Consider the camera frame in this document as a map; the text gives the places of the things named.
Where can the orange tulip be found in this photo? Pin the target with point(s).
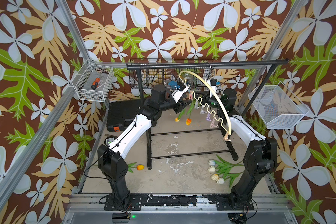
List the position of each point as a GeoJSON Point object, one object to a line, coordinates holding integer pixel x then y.
{"type": "Point", "coordinates": [188, 120]}

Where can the black plastic tool case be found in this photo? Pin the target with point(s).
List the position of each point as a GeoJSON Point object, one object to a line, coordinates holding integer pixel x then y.
{"type": "Point", "coordinates": [122, 113]}

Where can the black wire wall basket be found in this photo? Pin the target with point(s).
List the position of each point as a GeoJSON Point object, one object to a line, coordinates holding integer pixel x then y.
{"type": "Point", "coordinates": [147, 75]}

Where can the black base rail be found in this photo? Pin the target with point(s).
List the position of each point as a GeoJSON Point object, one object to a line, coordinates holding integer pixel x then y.
{"type": "Point", "coordinates": [136, 201]}

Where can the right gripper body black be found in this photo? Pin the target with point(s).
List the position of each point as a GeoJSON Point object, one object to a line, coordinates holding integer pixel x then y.
{"type": "Point", "coordinates": [213, 103]}

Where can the cream clip hanger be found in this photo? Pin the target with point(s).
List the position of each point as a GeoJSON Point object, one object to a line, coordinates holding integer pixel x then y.
{"type": "Point", "coordinates": [225, 123]}

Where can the white mesh basket right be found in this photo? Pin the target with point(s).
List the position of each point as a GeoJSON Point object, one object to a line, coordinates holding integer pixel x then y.
{"type": "Point", "coordinates": [279, 107]}

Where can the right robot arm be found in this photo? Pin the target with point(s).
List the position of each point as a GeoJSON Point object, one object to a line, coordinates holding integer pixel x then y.
{"type": "Point", "coordinates": [260, 158]}

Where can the round black digital scale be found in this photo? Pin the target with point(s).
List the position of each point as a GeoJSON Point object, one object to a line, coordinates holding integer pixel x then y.
{"type": "Point", "coordinates": [109, 139]}

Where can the white wire basket left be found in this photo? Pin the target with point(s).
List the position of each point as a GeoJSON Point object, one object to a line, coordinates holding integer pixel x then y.
{"type": "Point", "coordinates": [87, 74]}

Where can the black metal clothes rack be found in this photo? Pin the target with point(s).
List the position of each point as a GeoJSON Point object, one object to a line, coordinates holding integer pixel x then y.
{"type": "Point", "coordinates": [200, 89]}

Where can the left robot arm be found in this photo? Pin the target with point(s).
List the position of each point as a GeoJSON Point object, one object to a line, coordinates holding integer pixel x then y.
{"type": "Point", "coordinates": [111, 158]}

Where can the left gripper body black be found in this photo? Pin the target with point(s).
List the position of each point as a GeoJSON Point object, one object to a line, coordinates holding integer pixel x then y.
{"type": "Point", "coordinates": [176, 107]}

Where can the red black screwdriver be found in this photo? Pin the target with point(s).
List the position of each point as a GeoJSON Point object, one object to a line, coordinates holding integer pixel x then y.
{"type": "Point", "coordinates": [95, 84]}

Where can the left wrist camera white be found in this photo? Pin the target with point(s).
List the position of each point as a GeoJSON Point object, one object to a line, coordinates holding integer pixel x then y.
{"type": "Point", "coordinates": [179, 91]}

